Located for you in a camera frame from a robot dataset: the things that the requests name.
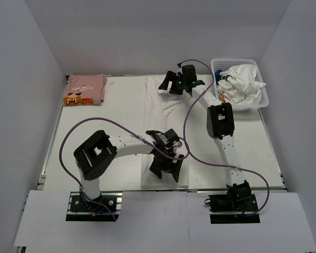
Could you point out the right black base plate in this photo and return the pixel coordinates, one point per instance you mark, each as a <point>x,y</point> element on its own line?
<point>222,213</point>

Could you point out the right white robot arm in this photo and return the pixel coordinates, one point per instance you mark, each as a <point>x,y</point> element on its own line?
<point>220,127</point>

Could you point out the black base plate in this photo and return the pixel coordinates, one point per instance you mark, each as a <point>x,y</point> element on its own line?
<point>79,209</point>
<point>222,213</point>

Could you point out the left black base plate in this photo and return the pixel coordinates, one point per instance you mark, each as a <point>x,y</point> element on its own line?
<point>79,209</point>

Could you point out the white red print t-shirt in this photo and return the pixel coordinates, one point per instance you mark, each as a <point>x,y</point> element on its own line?
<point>164,111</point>

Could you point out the folded pink t-shirt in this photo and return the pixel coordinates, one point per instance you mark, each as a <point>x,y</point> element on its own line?
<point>85,90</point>

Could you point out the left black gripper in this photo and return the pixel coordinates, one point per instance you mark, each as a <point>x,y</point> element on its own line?
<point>156,167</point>

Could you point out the blue t-shirt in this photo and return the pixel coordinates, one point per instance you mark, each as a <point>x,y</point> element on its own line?
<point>218,76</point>

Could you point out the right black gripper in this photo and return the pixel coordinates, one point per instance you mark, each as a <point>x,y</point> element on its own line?
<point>171,76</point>

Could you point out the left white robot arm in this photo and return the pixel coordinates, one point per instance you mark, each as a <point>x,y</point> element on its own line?
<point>96,154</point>

